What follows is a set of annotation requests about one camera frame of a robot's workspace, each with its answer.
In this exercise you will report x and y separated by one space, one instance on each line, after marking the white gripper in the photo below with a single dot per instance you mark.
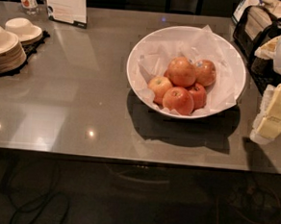
267 124

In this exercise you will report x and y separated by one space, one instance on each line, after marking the left yellowish red apple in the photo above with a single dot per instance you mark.
159 85

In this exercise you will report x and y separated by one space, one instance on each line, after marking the white bowl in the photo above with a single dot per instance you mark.
158 38

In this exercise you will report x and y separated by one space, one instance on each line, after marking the white menu sign stand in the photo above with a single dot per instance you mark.
71 12

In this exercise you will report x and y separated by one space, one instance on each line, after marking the black rubber mat left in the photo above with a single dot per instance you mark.
29 50

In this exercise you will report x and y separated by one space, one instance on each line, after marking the small stack paper bowls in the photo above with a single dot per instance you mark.
26 31

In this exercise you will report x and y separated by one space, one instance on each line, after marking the large stack paper bowls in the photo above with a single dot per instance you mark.
3 51

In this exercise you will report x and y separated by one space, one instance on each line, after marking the black wire rack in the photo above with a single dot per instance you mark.
256 27

